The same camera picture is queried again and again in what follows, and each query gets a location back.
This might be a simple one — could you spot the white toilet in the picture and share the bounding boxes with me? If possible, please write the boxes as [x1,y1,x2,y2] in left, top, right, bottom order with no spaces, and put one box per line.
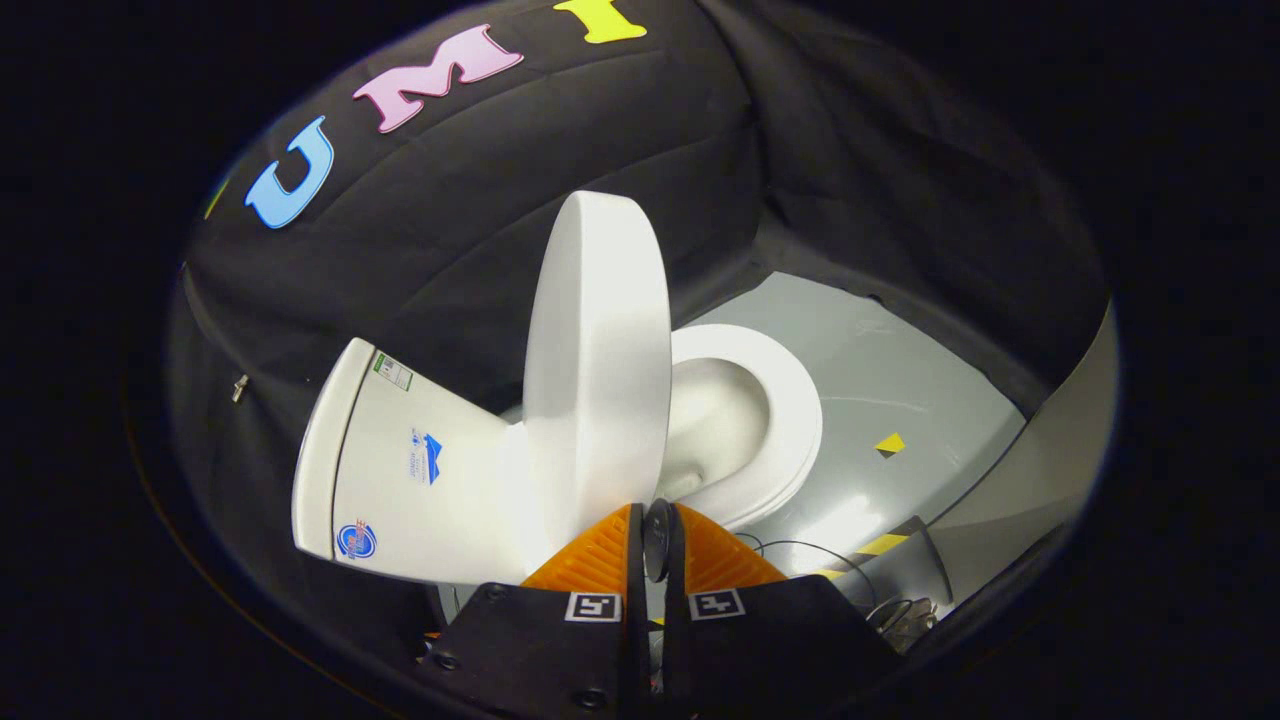
[292,337,816,586]

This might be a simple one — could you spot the black backdrop cloth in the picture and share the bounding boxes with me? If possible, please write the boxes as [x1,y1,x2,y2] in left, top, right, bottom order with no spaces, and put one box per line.
[165,0,1111,641]

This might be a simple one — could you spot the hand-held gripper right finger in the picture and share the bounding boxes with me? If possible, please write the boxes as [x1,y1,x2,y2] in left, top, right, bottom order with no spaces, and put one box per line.
[660,503,906,717]

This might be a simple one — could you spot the striped yellow black tape strip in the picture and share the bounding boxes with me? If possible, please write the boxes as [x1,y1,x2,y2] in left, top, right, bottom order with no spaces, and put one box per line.
[815,530,916,583]

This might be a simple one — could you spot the white toilet lid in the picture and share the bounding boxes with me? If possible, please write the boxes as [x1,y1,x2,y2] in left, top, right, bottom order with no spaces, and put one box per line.
[523,190,673,583]

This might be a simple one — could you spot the white toilet seat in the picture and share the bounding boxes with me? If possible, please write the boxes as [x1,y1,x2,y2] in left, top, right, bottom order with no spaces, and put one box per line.
[665,323,824,531]

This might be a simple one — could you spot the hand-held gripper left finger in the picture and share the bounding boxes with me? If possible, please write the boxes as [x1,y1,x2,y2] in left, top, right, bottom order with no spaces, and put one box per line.
[420,503,651,720]

